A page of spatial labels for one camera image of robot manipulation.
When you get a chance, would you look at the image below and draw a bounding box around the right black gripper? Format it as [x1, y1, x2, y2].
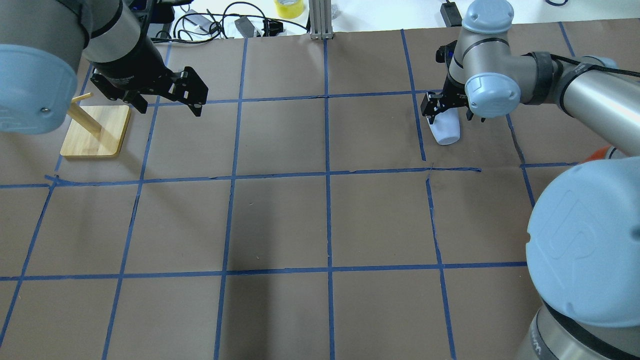
[420, 75, 487, 125]

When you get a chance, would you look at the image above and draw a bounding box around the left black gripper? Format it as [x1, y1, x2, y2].
[90, 38, 209, 117]

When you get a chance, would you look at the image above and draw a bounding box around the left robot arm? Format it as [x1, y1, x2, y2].
[0, 0, 209, 135]

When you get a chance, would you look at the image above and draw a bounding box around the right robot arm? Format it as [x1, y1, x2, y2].
[420, 0, 639, 360]

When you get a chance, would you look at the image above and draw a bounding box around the wooden cup rack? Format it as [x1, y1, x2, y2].
[60, 92, 131, 158]

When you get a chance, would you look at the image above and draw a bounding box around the black power adapter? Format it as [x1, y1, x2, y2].
[439, 0, 463, 28]

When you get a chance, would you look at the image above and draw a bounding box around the yellow tape roll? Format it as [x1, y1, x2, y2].
[274, 0, 306, 20]

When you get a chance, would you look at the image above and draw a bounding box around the orange can container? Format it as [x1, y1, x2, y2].
[582, 145, 618, 164]

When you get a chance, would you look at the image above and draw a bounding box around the brown paper table cover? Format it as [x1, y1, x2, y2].
[0, 20, 640, 360]

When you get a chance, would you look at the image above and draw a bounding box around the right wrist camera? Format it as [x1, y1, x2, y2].
[435, 41, 457, 66]

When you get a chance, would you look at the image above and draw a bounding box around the black cable bundle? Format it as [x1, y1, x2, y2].
[150, 0, 308, 45]

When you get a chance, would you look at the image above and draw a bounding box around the aluminium frame post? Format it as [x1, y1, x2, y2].
[308, 0, 334, 40]

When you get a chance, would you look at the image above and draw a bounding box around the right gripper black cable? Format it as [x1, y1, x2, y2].
[545, 52, 640, 78]

